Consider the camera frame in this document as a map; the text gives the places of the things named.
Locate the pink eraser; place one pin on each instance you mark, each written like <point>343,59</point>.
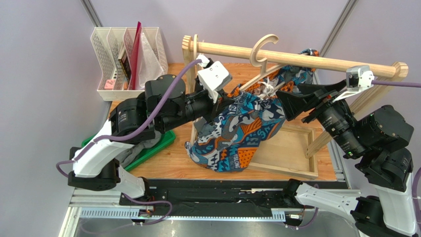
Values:
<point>109,84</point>

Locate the red folder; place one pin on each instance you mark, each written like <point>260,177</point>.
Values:
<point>134,56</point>

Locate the wooden clothes rack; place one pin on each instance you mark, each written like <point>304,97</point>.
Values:
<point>296,150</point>

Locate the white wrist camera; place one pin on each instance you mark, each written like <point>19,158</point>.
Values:
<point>359,79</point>
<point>213,77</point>

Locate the green plastic tray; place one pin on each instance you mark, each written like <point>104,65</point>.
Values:
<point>154,148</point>

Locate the grey shorts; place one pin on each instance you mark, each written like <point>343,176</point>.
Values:
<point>126,157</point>

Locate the patterned blue orange shorts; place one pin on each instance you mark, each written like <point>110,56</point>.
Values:
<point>229,141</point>

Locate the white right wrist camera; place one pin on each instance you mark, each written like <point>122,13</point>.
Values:
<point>359,79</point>

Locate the white file organizer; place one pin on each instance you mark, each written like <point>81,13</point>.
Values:
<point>107,43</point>

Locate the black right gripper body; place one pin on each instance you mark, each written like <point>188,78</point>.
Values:
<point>313,104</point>

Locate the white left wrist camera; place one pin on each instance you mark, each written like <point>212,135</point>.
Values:
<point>213,77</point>

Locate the clear plastic bag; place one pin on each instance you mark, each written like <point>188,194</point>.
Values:
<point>151,59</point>

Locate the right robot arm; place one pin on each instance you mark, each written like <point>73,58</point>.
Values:
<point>379,142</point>

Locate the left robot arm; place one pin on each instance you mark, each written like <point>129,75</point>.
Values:
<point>161,107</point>

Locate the dark book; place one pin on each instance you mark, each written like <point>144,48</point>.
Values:
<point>124,63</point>

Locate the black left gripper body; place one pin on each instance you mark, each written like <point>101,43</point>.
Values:
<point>207,109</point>

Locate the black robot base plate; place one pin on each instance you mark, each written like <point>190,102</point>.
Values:
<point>185,199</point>

